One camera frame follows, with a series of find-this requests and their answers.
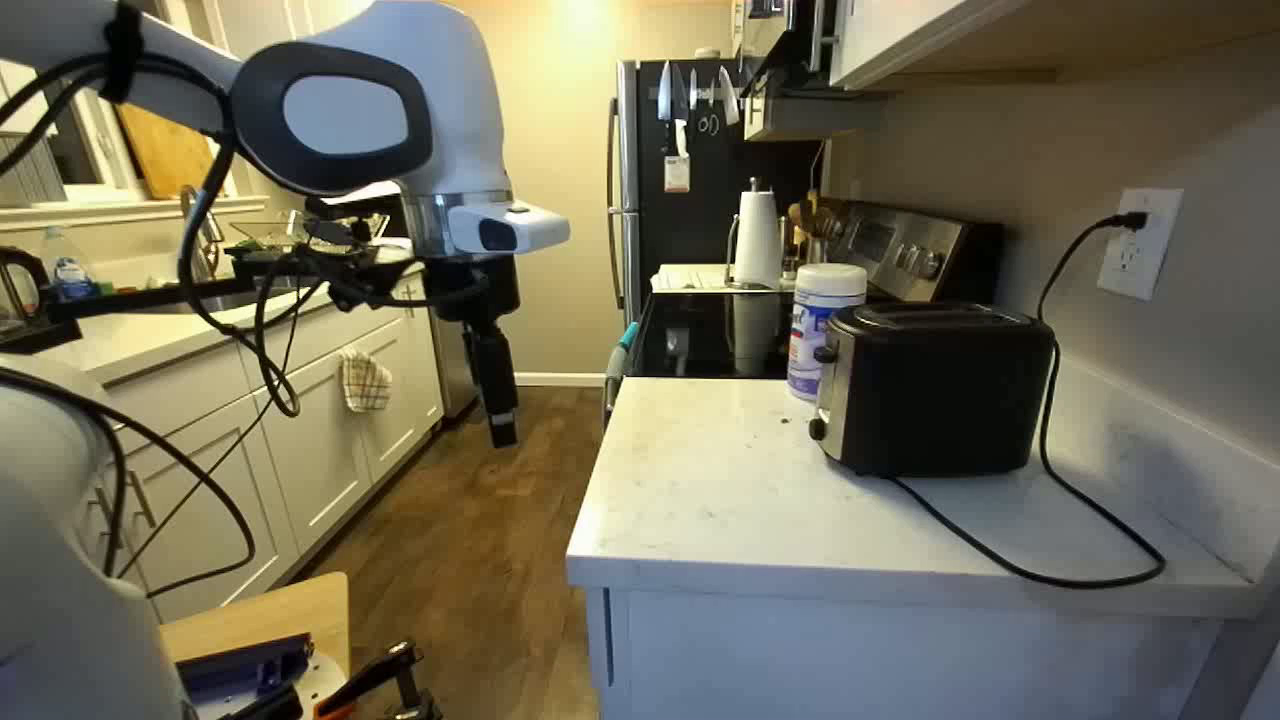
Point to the black and silver toaster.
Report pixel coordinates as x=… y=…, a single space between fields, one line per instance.
x=928 y=389

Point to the wooden cutting board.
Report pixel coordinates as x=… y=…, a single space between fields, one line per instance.
x=164 y=152

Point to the white wall outlet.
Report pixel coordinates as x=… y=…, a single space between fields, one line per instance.
x=1134 y=256

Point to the black refrigerator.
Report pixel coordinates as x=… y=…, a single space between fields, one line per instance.
x=679 y=167

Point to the white paper towel roll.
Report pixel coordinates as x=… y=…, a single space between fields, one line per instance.
x=756 y=246

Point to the white upper wall cabinet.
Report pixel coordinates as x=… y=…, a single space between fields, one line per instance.
x=1025 y=43

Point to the Lysol wipes canister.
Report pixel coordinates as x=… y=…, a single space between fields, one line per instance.
x=817 y=296

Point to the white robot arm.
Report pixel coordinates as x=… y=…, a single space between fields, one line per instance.
x=399 y=93

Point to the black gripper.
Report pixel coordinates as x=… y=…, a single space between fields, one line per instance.
x=478 y=295

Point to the white kitchen counter cabinet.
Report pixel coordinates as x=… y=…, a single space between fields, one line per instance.
x=732 y=574

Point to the white lower cabinets row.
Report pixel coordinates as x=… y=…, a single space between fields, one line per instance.
x=365 y=385

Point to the stainless steel electric stove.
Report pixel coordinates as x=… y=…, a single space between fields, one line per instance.
x=698 y=322

